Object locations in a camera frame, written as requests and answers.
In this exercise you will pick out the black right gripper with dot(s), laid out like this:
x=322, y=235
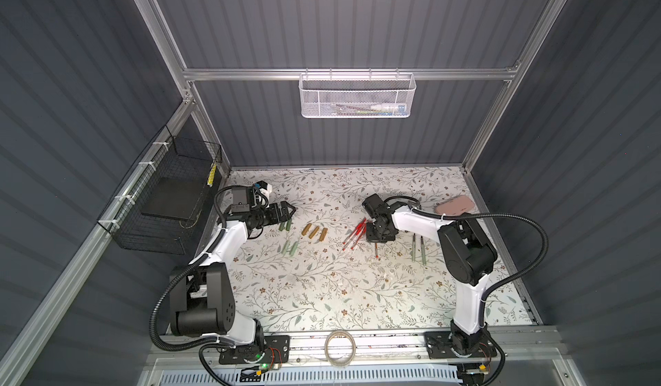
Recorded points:
x=379, y=233

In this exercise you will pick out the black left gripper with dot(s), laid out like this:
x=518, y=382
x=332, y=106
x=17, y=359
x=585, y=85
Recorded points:
x=276, y=213

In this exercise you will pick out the light green pen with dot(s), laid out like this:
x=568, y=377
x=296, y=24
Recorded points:
x=423, y=252
x=413, y=247

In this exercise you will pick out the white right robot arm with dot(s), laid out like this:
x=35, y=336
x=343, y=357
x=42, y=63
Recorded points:
x=467, y=251

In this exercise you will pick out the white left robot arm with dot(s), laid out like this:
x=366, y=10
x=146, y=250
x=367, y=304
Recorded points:
x=203, y=303

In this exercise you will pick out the pens in white basket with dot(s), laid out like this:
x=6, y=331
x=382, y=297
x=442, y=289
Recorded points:
x=391, y=110

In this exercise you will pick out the yellow marker in basket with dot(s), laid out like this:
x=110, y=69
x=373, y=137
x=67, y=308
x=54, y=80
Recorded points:
x=211, y=175

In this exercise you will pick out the pink glasses case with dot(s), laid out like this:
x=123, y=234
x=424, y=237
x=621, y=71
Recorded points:
x=455, y=207

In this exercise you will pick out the black foam pad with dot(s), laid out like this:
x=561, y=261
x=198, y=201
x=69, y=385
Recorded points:
x=174, y=199

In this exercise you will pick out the white vent grille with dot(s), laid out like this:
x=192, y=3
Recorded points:
x=359, y=374

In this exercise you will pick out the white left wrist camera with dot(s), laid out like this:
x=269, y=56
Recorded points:
x=264, y=188

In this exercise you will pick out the white wire mesh basket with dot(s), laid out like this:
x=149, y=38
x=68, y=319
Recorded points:
x=319, y=90

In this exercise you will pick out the black wire basket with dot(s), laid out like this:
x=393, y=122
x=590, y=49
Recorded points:
x=174, y=157

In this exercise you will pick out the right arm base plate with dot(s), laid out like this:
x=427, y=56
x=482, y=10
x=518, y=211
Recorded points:
x=456, y=344

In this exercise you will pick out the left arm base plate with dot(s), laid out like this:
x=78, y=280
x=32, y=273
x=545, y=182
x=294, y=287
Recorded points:
x=271, y=349

